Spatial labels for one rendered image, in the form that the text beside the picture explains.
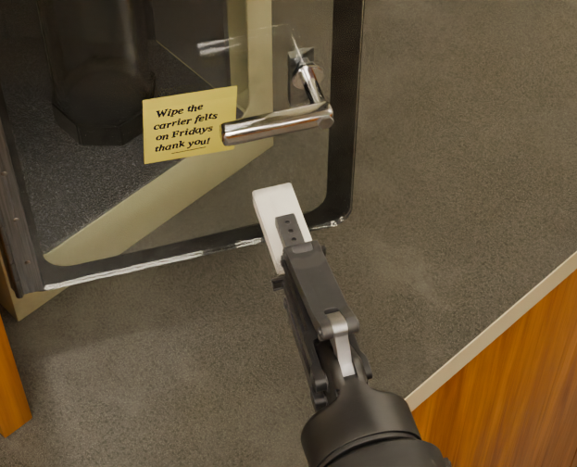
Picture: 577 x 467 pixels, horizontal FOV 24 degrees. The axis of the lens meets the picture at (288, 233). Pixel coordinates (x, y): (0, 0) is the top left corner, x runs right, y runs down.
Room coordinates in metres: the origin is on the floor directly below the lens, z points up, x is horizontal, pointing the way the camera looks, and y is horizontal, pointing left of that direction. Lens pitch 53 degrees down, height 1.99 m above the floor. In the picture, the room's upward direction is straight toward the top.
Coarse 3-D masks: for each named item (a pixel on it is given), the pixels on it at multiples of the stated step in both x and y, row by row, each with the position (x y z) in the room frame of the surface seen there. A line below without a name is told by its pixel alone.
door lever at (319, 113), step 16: (304, 80) 0.74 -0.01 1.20; (320, 80) 0.75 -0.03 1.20; (320, 96) 0.72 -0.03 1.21; (272, 112) 0.70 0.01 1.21; (288, 112) 0.70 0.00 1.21; (304, 112) 0.70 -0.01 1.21; (320, 112) 0.70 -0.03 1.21; (224, 128) 0.68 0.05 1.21; (240, 128) 0.68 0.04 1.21; (256, 128) 0.68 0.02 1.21; (272, 128) 0.69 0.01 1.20; (288, 128) 0.69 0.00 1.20; (304, 128) 0.69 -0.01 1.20; (224, 144) 0.68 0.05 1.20
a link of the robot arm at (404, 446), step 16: (368, 448) 0.39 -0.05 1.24; (384, 448) 0.39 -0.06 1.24; (400, 448) 0.39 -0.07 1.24; (416, 448) 0.39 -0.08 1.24; (432, 448) 0.40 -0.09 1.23; (336, 464) 0.38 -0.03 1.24; (352, 464) 0.38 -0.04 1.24; (368, 464) 0.38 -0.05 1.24; (384, 464) 0.38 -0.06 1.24; (400, 464) 0.38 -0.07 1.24; (416, 464) 0.38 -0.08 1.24; (432, 464) 0.39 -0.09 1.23; (448, 464) 0.40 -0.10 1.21
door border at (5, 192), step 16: (0, 128) 0.68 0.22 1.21; (0, 144) 0.68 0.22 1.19; (0, 160) 0.68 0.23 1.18; (0, 176) 0.68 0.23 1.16; (0, 192) 0.68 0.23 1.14; (16, 192) 0.68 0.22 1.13; (0, 208) 0.67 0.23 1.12; (16, 208) 0.68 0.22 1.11; (16, 224) 0.68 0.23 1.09; (0, 240) 0.67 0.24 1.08; (16, 240) 0.68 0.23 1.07; (16, 256) 0.68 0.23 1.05; (32, 256) 0.68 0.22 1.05; (16, 272) 0.67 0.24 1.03; (32, 272) 0.68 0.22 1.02; (32, 288) 0.68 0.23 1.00
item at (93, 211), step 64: (0, 0) 0.69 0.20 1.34; (64, 0) 0.70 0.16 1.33; (128, 0) 0.71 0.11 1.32; (192, 0) 0.72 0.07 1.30; (256, 0) 0.73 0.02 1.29; (320, 0) 0.75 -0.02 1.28; (0, 64) 0.68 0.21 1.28; (64, 64) 0.70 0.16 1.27; (128, 64) 0.71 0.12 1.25; (192, 64) 0.72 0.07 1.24; (256, 64) 0.73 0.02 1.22; (320, 64) 0.75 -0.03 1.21; (64, 128) 0.69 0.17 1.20; (128, 128) 0.71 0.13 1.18; (320, 128) 0.75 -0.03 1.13; (64, 192) 0.69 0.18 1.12; (128, 192) 0.70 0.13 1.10; (192, 192) 0.72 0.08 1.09; (320, 192) 0.75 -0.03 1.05; (64, 256) 0.69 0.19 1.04; (128, 256) 0.70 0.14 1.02; (192, 256) 0.72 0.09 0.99
